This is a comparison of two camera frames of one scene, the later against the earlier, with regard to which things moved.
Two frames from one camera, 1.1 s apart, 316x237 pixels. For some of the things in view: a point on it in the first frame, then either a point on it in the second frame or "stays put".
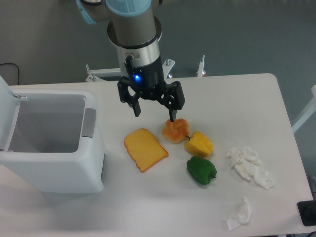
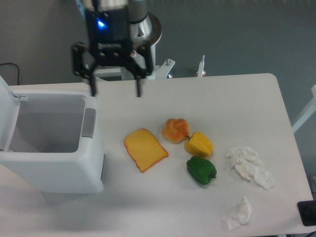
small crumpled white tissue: [245, 213] stays put
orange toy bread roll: [176, 131] stays put
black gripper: [147, 78] to [108, 32]
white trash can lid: [9, 106] stays put
